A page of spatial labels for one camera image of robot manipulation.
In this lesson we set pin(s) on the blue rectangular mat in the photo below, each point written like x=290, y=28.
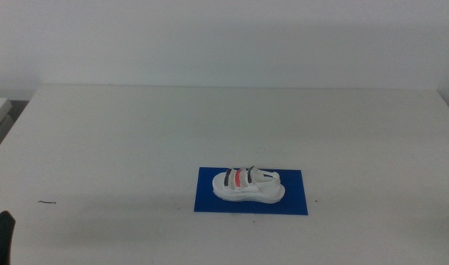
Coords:
x=294, y=200

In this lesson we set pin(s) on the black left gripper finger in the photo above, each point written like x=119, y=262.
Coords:
x=0, y=239

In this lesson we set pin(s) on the small dark thread scrap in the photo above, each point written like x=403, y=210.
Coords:
x=47, y=201

